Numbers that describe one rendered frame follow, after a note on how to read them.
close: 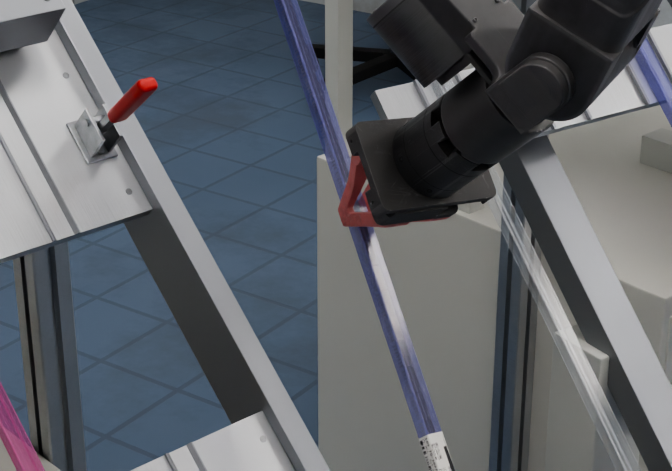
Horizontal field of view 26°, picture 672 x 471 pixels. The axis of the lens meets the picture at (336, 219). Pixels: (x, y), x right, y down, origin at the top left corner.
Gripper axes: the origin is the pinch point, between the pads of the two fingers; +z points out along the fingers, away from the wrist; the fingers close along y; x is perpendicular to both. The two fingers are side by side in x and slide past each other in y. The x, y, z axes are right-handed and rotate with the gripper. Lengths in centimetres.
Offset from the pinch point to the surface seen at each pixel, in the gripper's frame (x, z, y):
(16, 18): -22.0, 10.0, 16.9
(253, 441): 12.6, 12.7, 6.3
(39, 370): -4.4, 49.1, 4.6
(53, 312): -9.0, 45.6, 3.2
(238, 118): -114, 244, -165
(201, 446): 12.1, 12.9, 10.5
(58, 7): -22.8, 9.9, 13.2
